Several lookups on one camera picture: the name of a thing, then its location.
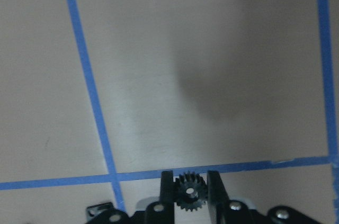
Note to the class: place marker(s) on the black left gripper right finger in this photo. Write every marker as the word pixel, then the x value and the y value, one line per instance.
pixel 217 197

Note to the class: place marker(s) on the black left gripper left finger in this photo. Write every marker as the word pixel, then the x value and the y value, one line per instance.
pixel 166 197

